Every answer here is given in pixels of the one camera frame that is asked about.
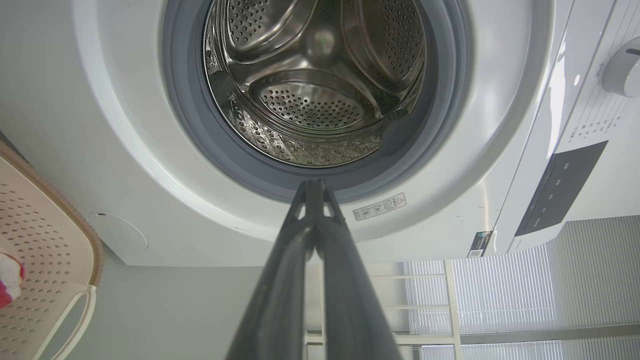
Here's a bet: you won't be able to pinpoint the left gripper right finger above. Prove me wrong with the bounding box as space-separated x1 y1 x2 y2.
314 180 403 360

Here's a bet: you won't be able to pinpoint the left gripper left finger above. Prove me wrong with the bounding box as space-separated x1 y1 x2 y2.
225 180 321 360

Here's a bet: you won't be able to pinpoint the grey white garment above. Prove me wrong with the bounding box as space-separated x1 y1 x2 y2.
0 252 26 301

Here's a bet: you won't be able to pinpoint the dark sticker with QR code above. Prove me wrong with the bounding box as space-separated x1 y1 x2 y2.
467 230 494 259

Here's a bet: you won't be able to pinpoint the perforated steel washer drum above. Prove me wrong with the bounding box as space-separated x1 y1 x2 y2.
202 0 427 168

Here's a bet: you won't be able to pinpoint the black washer display panel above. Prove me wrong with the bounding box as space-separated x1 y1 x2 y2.
514 140 609 237

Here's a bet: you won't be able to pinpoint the cream perforated laundry basket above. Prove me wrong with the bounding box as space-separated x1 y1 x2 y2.
0 140 104 360

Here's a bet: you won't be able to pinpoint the white washing machine dial knob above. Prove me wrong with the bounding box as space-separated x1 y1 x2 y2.
601 42 640 98

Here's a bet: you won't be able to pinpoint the grey warning sticker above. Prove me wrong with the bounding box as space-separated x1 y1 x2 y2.
352 192 407 222

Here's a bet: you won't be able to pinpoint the grey rubber door gasket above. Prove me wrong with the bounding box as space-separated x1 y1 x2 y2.
161 0 473 203

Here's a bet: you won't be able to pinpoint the round white filter cover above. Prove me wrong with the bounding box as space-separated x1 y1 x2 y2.
87 211 149 252

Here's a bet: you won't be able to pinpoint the white window blinds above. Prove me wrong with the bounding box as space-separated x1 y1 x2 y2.
402 215 640 360

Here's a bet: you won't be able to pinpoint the white front-load washing machine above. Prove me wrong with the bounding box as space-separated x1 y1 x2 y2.
0 0 640 267

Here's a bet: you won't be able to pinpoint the white shelf frame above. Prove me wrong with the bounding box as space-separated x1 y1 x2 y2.
305 259 463 360

